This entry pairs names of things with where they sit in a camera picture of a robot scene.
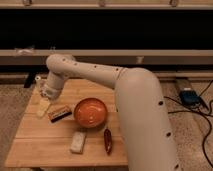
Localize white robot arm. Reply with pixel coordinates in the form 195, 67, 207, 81
42, 54, 181, 171

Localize brown black snack bar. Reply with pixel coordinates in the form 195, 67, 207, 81
48, 106, 72, 123

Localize orange bowl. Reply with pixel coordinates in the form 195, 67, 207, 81
74, 98, 108, 128

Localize wooden table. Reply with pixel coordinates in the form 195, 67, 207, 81
5, 79, 127, 168

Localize white sponge block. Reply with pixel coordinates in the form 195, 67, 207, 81
70, 131, 86, 154

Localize dark red chili pepper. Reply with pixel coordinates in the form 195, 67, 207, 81
104, 128, 112, 155

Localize blue power adapter box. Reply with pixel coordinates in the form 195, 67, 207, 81
179, 89, 199, 106

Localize grey rail beam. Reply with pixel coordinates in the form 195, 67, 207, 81
0, 49, 213, 65

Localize black cable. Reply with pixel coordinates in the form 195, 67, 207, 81
163, 79, 213, 168

